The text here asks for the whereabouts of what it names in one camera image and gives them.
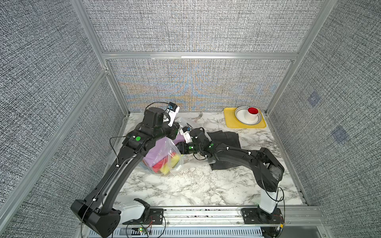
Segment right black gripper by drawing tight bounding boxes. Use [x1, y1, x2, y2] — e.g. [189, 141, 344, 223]
[170, 141, 204, 155]

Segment clear plastic vacuum bag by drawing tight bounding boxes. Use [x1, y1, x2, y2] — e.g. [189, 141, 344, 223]
[140, 121, 189, 176]

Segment black trousers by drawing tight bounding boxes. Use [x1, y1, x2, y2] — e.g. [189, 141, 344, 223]
[207, 131, 260, 171]

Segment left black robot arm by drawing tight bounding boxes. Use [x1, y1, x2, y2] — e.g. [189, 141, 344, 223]
[70, 103, 180, 238]

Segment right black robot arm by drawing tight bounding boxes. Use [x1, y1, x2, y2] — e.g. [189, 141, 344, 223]
[179, 127, 285, 214]

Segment purple garment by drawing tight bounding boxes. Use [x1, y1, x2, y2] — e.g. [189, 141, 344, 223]
[146, 134, 185, 156]

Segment colourful folded clothes stack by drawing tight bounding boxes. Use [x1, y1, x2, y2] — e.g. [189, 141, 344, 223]
[143, 151, 183, 175]

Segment yellow plastic tray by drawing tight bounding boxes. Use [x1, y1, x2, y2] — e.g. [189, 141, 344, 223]
[223, 108, 267, 129]

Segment white patterned bowl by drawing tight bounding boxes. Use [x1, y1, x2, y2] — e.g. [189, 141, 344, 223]
[235, 106, 262, 126]

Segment white cup red inside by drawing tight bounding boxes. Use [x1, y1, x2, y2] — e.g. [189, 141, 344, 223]
[245, 107, 259, 124]

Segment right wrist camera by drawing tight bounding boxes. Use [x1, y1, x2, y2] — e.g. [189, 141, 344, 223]
[180, 127, 192, 143]

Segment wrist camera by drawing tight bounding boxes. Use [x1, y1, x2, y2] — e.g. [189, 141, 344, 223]
[180, 127, 192, 143]
[164, 102, 180, 127]

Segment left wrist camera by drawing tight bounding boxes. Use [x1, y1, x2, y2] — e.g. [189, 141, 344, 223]
[164, 102, 180, 127]

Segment pink handled fork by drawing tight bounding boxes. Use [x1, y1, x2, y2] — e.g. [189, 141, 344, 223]
[193, 112, 203, 122]

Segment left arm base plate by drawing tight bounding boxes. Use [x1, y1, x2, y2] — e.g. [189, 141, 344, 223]
[121, 208, 164, 225]

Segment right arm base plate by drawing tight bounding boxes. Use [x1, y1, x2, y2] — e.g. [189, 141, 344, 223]
[241, 208, 284, 225]

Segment white slotted cable duct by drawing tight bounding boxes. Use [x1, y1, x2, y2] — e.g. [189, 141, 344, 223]
[87, 227, 264, 238]

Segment aluminium front rail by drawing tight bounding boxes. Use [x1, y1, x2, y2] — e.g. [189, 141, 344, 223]
[151, 205, 327, 227]

